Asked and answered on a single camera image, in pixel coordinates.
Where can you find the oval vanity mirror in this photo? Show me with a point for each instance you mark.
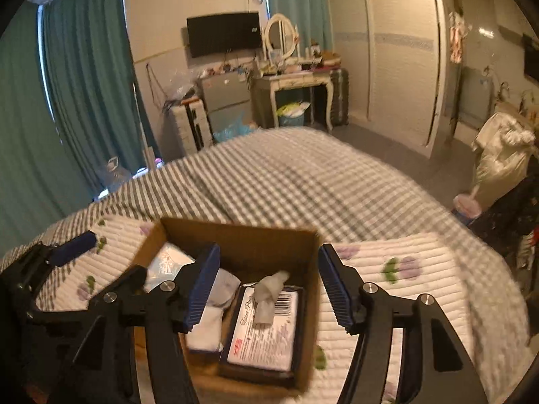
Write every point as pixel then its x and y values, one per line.
pixel 280 33

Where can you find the cream hanging coat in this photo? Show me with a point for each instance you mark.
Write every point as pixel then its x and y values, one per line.
pixel 501 155

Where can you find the dark suitcase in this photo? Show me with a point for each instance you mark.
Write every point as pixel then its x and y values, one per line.
pixel 339 96

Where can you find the white stacked storage boxes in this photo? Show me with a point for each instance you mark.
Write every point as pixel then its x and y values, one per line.
pixel 185 130

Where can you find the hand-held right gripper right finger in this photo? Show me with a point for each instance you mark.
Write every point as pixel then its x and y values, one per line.
pixel 334 292

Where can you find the dark blue tissue pack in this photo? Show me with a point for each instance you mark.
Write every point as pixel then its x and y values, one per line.
pixel 261 347

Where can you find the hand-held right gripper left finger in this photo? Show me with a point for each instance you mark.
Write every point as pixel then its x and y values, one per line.
pixel 203 290

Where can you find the white folded cloth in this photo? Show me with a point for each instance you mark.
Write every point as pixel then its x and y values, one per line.
pixel 206 338

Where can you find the hanging wall ornament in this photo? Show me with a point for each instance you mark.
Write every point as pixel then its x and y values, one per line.
pixel 457 38

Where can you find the white sliding-door wardrobe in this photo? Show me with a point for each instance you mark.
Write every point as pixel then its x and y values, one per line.
pixel 400 71

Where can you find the brown cardboard box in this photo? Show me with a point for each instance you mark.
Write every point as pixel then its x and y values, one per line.
pixel 236 244

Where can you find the grey mini fridge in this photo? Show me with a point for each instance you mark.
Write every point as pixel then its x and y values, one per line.
pixel 225 96

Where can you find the black wall television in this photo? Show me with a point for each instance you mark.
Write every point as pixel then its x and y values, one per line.
pixel 223 33

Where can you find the pink lidded container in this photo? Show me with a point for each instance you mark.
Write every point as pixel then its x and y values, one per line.
pixel 466 208

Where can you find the grey checked bed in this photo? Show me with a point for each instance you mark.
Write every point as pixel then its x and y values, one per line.
pixel 294 176

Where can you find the white floral quilted mat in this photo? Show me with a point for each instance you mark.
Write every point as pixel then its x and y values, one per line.
pixel 421 303

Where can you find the dark patterned clothes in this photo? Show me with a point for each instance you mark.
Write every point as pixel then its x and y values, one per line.
pixel 513 219

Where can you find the clear water jug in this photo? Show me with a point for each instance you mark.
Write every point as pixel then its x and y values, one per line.
pixel 113 176

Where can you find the teal window curtain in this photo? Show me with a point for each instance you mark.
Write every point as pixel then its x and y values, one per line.
pixel 92 71
pixel 294 0
pixel 25 134

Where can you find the bin with yellow-green bag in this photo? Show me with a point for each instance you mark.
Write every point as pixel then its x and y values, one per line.
pixel 292 113

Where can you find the cream dressing table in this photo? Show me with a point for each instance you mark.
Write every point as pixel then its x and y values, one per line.
pixel 294 80

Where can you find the white pulled-out tissue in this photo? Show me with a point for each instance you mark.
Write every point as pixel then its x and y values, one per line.
pixel 266 298

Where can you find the clear plastic bag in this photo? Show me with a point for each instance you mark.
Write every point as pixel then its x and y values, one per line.
pixel 183 86

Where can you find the clear plastic wrapped packet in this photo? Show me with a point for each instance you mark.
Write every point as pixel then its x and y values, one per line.
pixel 168 261

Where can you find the blue plastic bag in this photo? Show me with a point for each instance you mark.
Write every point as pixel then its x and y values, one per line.
pixel 231 130

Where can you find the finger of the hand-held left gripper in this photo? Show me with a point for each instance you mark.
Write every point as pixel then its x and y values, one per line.
pixel 75 247

